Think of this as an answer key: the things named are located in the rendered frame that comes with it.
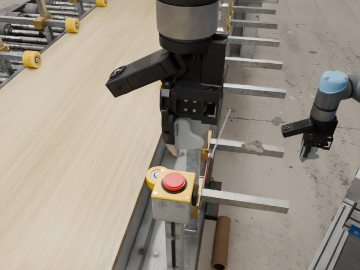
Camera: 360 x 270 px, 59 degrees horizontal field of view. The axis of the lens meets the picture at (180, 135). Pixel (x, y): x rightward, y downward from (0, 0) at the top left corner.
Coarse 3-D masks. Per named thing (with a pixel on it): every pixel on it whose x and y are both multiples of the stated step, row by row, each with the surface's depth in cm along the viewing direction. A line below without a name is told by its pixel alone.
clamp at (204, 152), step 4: (208, 136) 123; (208, 140) 121; (208, 144) 119; (204, 148) 117; (208, 148) 117; (204, 152) 116; (208, 152) 119; (200, 156) 117; (204, 156) 116; (200, 160) 120; (204, 160) 118
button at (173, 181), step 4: (172, 172) 59; (176, 172) 59; (164, 176) 58; (168, 176) 58; (172, 176) 58; (176, 176) 58; (180, 176) 58; (164, 180) 57; (168, 180) 57; (172, 180) 57; (176, 180) 57; (180, 180) 57; (184, 180) 58; (164, 184) 57; (168, 184) 56; (172, 184) 56; (176, 184) 56; (180, 184) 56; (184, 184) 57; (168, 188) 56; (172, 188) 56; (176, 188) 56; (180, 188) 56
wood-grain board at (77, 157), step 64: (128, 0) 239; (64, 64) 161; (0, 128) 122; (64, 128) 122; (128, 128) 122; (0, 192) 98; (64, 192) 98; (128, 192) 98; (0, 256) 82; (64, 256) 82
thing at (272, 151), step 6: (210, 144) 122; (222, 144) 121; (228, 144) 121; (234, 144) 121; (240, 144) 121; (222, 150) 122; (228, 150) 122; (234, 150) 121; (240, 150) 121; (246, 150) 120; (252, 150) 119; (264, 150) 118; (270, 150) 118; (276, 150) 118; (282, 150) 118; (276, 156) 119; (282, 156) 119
